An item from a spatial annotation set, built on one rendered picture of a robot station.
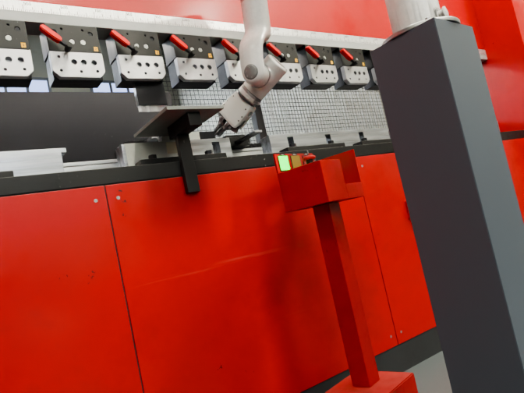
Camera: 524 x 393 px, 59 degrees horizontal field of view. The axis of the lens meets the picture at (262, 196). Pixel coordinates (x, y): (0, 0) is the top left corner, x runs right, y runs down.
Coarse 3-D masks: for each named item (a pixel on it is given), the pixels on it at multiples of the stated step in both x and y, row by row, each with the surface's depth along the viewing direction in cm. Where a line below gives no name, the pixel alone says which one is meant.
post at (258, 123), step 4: (256, 104) 270; (256, 108) 270; (260, 108) 272; (256, 112) 269; (260, 112) 271; (252, 116) 272; (256, 116) 269; (260, 116) 271; (252, 120) 272; (256, 120) 269; (260, 120) 270; (256, 124) 270; (260, 124) 270; (256, 128) 270; (260, 128) 269; (264, 128) 271; (264, 132) 270; (256, 136) 271; (260, 136) 268; (264, 136) 270
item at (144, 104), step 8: (136, 88) 151; (144, 88) 152; (152, 88) 154; (160, 88) 156; (136, 96) 151; (144, 96) 152; (152, 96) 153; (160, 96) 155; (136, 104) 151; (144, 104) 152; (152, 104) 153; (160, 104) 155
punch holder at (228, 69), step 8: (232, 40) 172; (240, 40) 174; (216, 48) 174; (224, 48) 170; (216, 56) 174; (224, 56) 170; (232, 56) 171; (216, 64) 175; (224, 64) 171; (232, 64) 171; (224, 72) 172; (232, 72) 169; (240, 72) 171; (224, 80) 173; (232, 80) 170; (240, 80) 171; (224, 88) 175; (232, 88) 177
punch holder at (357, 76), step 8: (344, 48) 206; (352, 48) 210; (336, 56) 206; (352, 56) 209; (360, 56) 212; (336, 64) 207; (344, 64) 205; (360, 64) 211; (344, 72) 204; (352, 72) 206; (360, 72) 209; (344, 80) 205; (352, 80) 205; (360, 80) 208; (368, 80) 211; (336, 88) 209; (344, 88) 211; (352, 88) 214
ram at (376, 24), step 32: (32, 0) 134; (64, 0) 140; (96, 0) 145; (128, 0) 152; (160, 0) 158; (192, 0) 166; (224, 0) 174; (288, 0) 193; (320, 0) 204; (352, 0) 217; (448, 0) 265; (32, 32) 139; (160, 32) 156; (192, 32) 163; (224, 32) 171; (352, 32) 212; (384, 32) 226
